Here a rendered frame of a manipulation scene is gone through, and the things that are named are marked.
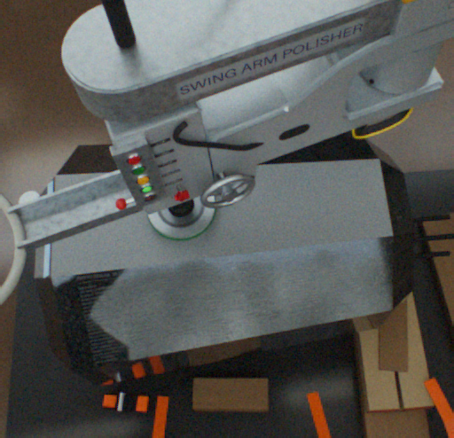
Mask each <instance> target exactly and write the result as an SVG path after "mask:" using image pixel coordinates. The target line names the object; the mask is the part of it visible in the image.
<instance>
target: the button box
mask: <svg viewBox="0 0 454 438"><path fill-rule="evenodd" d="M109 150H111V153H112V155H113V159H114V161H115V163H116V165H117V167H118V169H119V171H120V173H121V176H122V178H123V180H124V182H126V185H127V186H128V188H129V191H130V193H131V195H132V197H133V199H134V201H135V203H136V205H137V207H144V206H147V205H149V204H152V203H154V202H157V201H160V200H162V199H165V198H167V193H166V192H165V189H164V186H163V182H162V181H161V178H160V174H159V171H158V168H157V166H155V163H154V160H153V157H152V153H151V150H150V148H149V145H148V143H147V141H146V137H143V139H141V140H137V141H135V142H132V143H129V144H127V145H122V146H115V145H112V146H109ZM132 155H141V156H142V157H143V159H142V160H141V161H140V162H138V163H137V164H134V165H132V164H128V163H127V159H128V158H129V157H130V156H132ZM137 165H145V166H146V171H145V172H144V173H143V174H142V175H133V174H131V170H132V169H133V168H134V167H135V166H137ZM140 176H149V177H150V180H149V181H148V182H147V183H145V184H144V185H141V184H137V183H136V182H135V181H136V179H137V178H138V177H140ZM149 184H150V185H153V189H152V190H151V191H150V192H147V193H142V192H139V189H141V188H142V187H144V186H146V185H149ZM150 193H157V194H158V197H157V198H155V199H154V200H153V201H149V202H146V201H144V197H145V196H146V195H147V194H150Z"/></svg>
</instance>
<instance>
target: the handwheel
mask: <svg viewBox="0 0 454 438"><path fill-rule="evenodd" d="M216 177H218V179H219V180H218V181H215V182H213V183H212V184H211V185H210V186H209V187H208V188H207V189H206V190H205V191H204V192H203V193H201V195H200V203H201V205H203V206H204V207H208V208H220V207H227V206H229V205H233V204H235V203H237V202H239V201H241V200H242V199H243V198H245V197H246V196H247V195H249V194H250V193H251V192H252V191H253V189H254V187H255V180H254V178H253V177H252V176H250V175H244V174H240V175H234V176H227V177H226V175H225V174H224V172H220V173H219V174H216ZM237 181H238V182H237ZM233 182H236V183H235V184H234V183H233ZM246 182H248V186H247V187H246V189H245V190H244V191H242V192H241V193H239V194H238V192H237V189H238V188H239V187H241V186H242V185H244V183H246ZM219 188H220V189H219ZM216 189H219V191H216ZM218 195H221V197H222V199H223V201H219V202H210V201H208V200H207V198H208V197H210V196H218Z"/></svg>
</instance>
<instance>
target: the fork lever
mask: <svg viewBox="0 0 454 438"><path fill-rule="evenodd" d="M131 197H132V195H131V193H130V191H129V188H128V186H127V185H126V182H124V180H123V178H122V176H121V173H120V171H119V170H117V171H114V172H112V173H108V174H106V175H103V176H99V177H96V178H92V179H90V180H87V181H84V182H82V183H80V184H77V185H74V186H71V187H68V188H66V189H62V190H59V191H57V192H53V193H50V194H46V195H43V196H41V197H38V198H35V199H34V200H30V201H28V202H25V203H22V204H19V205H16V206H13V207H9V208H7V212H8V213H9V214H11V213H18V214H19V216H20V219H21V221H22V223H23V226H24V231H25V234H26V240H24V241H21V242H19V243H15V246H16V248H18V249H21V248H25V249H27V252H28V251H31V250H35V249H37V248H39V247H42V246H47V244H50V243H52V242H55V241H58V240H61V239H65V238H68V237H71V236H74V235H76V234H78V233H82V232H85V231H89V230H90V229H92V228H95V227H98V226H100V225H103V224H106V223H110V222H113V221H116V220H119V219H122V218H123V217H127V216H130V215H132V214H135V213H136V212H139V211H143V210H144V208H143V207H137V205H136V203H135V202H133V203H131V204H128V206H127V207H126V208H124V209H118V208H117V207H116V206H115V202H116V200H117V199H118V198H124V199H128V198H131Z"/></svg>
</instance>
